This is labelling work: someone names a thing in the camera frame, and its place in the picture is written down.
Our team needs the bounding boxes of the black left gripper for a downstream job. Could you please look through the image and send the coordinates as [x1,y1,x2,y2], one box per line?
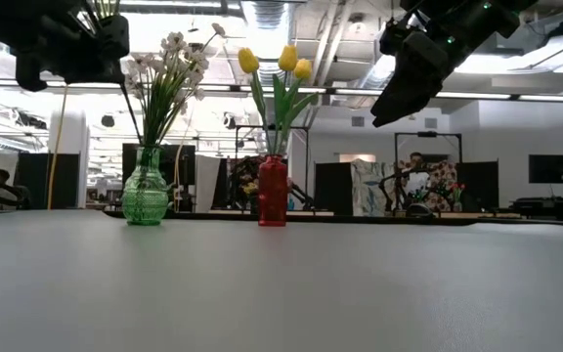
[15,0,131,93]

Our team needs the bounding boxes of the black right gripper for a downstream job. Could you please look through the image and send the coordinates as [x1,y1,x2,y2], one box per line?
[369,0,507,128]

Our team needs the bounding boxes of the yellow artificial tulip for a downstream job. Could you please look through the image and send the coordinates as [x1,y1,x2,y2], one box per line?
[276,58,320,157]
[271,44,301,157]
[238,47,276,157]

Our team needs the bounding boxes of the red glass vase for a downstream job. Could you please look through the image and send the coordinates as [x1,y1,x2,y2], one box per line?
[257,154,288,228]

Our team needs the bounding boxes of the red flowers in background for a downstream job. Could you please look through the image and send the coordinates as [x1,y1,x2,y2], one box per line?
[450,181,466,212]

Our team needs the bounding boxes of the green glass vase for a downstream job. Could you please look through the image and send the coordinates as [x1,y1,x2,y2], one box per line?
[120,145,170,227]

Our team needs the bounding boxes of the black bar with light strips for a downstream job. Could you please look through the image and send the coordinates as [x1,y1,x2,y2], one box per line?
[0,77,563,105]

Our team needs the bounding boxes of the round ceiling smoke detector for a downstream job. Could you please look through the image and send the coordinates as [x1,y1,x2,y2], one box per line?
[347,13,368,34]

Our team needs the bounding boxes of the floral patterned cloth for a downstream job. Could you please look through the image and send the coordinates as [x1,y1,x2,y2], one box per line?
[393,159,459,212]

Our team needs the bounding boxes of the person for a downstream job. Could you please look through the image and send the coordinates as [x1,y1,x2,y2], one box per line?
[0,168,32,211]
[403,151,434,206]

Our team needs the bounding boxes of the blue white printed cloth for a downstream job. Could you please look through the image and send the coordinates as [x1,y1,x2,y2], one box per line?
[351,157,396,216]

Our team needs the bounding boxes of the black room divider panel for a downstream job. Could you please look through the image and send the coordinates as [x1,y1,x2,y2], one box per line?
[314,161,355,217]
[10,153,81,211]
[456,160,500,212]

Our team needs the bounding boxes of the black dome object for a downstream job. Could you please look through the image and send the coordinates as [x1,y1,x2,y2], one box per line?
[406,202,434,219]

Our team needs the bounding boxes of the black monitor screen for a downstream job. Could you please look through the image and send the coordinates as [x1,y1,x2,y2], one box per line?
[121,142,197,199]

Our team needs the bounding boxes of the white panel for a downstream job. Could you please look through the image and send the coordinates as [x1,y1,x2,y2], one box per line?
[195,154,222,212]

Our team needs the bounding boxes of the dark background desk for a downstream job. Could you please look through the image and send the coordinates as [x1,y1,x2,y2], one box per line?
[509,196,563,222]

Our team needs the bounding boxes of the grey table mat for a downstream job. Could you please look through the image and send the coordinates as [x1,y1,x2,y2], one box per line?
[0,209,563,352]

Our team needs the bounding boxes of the silver smooth metal duct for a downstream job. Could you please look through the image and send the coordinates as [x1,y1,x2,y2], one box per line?
[349,0,410,107]

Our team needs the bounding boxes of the black metal frame stand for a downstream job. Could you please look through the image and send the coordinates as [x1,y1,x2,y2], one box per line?
[393,130,463,211]
[235,124,311,206]

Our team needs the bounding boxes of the silver flexible ribbed duct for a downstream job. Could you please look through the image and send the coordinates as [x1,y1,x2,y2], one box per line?
[239,0,296,155]

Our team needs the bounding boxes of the black wall monitor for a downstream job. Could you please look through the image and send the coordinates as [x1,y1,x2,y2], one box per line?
[528,154,563,185]

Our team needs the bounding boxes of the black table frame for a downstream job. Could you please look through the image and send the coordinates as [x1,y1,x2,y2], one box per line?
[0,207,563,230]

